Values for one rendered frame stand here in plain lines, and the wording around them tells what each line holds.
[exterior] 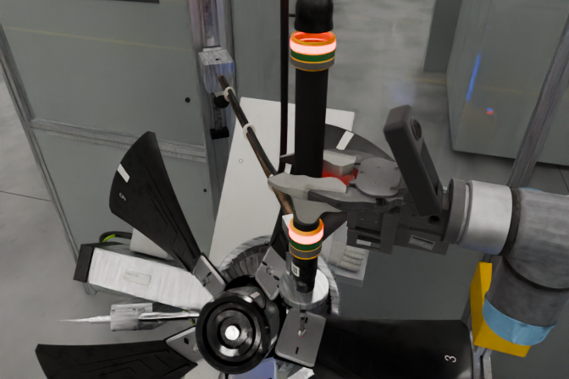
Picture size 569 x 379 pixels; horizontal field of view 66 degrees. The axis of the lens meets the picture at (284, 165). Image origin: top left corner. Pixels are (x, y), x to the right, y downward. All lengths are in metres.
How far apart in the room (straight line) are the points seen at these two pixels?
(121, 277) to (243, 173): 0.33
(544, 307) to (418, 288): 1.11
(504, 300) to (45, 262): 2.49
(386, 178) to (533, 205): 0.15
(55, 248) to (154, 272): 1.95
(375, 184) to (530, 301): 0.21
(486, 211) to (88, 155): 1.55
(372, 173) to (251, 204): 0.51
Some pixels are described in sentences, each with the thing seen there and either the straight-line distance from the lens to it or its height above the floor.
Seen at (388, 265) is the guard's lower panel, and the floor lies 0.66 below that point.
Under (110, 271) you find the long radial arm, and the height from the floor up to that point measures 1.11.
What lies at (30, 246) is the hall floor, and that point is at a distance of 2.93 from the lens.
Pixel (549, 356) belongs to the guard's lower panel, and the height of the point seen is 0.38.
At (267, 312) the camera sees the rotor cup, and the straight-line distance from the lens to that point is 0.68.
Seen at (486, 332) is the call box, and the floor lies 1.03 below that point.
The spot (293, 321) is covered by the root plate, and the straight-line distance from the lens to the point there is 0.75.
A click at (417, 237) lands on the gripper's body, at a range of 0.52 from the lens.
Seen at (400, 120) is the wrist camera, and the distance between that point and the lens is 0.43.
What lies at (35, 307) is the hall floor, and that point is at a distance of 2.58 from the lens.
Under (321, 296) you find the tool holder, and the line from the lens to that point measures 0.63.
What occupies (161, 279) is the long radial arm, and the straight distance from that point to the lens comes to 0.92.
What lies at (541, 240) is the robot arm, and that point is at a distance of 0.50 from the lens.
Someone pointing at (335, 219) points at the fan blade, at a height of 1.36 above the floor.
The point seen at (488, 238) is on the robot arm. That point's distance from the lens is 0.49.
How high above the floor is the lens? 1.79
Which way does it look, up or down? 34 degrees down
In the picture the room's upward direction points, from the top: straight up
